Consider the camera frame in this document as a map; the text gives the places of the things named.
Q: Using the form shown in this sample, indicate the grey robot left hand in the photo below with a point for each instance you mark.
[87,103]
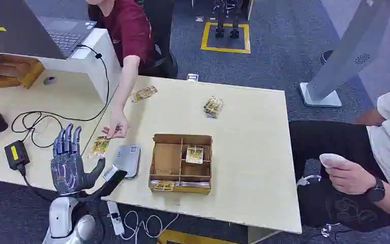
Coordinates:
[67,171]

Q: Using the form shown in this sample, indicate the yellow printed card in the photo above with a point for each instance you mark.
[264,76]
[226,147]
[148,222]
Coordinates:
[143,94]
[99,147]

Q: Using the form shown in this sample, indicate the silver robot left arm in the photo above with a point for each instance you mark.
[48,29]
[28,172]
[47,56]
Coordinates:
[60,219]

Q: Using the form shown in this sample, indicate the black power adapter yellow label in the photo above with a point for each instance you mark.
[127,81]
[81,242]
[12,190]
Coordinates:
[16,154]

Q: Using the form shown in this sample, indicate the grey flat card reader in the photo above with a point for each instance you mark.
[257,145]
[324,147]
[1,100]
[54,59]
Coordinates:
[127,160]

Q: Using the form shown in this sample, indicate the white power strip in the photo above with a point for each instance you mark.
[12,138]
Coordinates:
[115,219]

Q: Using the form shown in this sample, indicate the person's hand at card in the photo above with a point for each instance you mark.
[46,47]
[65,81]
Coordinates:
[117,125]

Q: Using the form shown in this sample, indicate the wooden compartment box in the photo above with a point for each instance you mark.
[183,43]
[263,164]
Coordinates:
[166,158]

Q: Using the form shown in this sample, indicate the white desk riser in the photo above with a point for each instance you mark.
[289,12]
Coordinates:
[90,64]

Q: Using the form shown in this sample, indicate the row of cards lying flat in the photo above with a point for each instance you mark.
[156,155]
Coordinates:
[181,185]

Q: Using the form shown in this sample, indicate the wooden tray box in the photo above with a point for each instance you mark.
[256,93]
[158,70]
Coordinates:
[10,70]

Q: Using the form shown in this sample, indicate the yellow card in sleeve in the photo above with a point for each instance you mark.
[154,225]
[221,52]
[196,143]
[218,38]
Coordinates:
[195,154]

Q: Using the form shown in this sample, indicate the dark grey laptop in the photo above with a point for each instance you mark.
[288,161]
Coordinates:
[23,30]

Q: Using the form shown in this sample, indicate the person in red top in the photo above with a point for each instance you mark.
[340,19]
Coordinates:
[127,30]

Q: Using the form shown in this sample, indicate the stack of yellow cards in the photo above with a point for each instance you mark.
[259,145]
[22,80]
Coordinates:
[213,107]

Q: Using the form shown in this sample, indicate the black office chair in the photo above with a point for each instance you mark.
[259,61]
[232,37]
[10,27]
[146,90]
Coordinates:
[163,37]

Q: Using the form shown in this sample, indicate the black robot legs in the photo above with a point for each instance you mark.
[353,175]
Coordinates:
[227,20]

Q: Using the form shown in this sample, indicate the white handheld object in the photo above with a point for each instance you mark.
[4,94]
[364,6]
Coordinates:
[333,159]

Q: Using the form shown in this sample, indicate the person in white top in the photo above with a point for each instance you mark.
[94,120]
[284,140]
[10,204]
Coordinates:
[333,188]

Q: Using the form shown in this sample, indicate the person's hand holding white object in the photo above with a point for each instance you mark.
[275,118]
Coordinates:
[348,176]

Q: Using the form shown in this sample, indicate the grey stand with white base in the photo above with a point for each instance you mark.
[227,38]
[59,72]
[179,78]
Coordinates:
[346,54]

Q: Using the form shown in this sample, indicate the black wristwatch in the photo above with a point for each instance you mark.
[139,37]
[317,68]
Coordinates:
[376,192]

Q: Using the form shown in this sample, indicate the yellow frame under table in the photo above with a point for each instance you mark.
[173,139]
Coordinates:
[188,237]

